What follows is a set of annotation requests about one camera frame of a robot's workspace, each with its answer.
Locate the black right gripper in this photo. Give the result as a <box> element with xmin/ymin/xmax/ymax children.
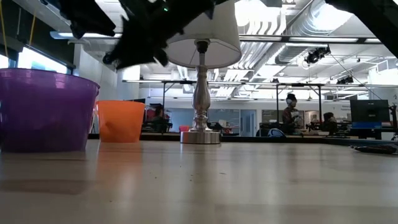
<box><xmin>101</xmin><ymin>0</ymin><xmax>225</xmax><ymax>70</ymax></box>

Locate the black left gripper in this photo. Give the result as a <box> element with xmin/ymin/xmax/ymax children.
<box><xmin>40</xmin><ymin>0</ymin><xmax>116</xmax><ymax>40</ymax></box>

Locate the purple plastic bucket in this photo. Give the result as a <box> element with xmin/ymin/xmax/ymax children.
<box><xmin>0</xmin><ymin>67</ymin><xmax>101</xmax><ymax>153</ymax></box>

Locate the orange pumpkin plastic bucket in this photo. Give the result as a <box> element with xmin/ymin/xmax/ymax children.
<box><xmin>96</xmin><ymin>100</ymin><xmax>146</xmax><ymax>143</ymax></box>

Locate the person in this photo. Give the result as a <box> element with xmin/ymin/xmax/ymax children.
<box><xmin>281</xmin><ymin>92</ymin><xmax>304</xmax><ymax>134</ymax></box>
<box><xmin>152</xmin><ymin>105</ymin><xmax>169</xmax><ymax>132</ymax></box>
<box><xmin>322</xmin><ymin>111</ymin><xmax>340</xmax><ymax>134</ymax></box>

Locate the white shade silver table lamp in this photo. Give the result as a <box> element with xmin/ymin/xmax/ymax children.
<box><xmin>163</xmin><ymin>0</ymin><xmax>243</xmax><ymax>145</ymax></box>

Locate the black ceiling spotlight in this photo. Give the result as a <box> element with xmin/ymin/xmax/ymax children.
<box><xmin>303</xmin><ymin>45</ymin><xmax>332</xmax><ymax>65</ymax></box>
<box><xmin>336</xmin><ymin>75</ymin><xmax>355</xmax><ymax>85</ymax></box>

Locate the black computer monitor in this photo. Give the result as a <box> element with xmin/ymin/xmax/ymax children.
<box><xmin>349</xmin><ymin>99</ymin><xmax>392</xmax><ymax>130</ymax></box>

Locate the brown silver Hershey's bar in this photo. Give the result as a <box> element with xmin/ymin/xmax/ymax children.
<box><xmin>350</xmin><ymin>143</ymin><xmax>398</xmax><ymax>155</ymax></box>

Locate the yellow cable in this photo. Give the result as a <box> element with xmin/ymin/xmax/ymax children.
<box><xmin>28</xmin><ymin>0</ymin><xmax>39</xmax><ymax>47</ymax></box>

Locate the silver ventilation duct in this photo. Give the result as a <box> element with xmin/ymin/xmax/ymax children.
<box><xmin>242</xmin><ymin>0</ymin><xmax>330</xmax><ymax>68</ymax></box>

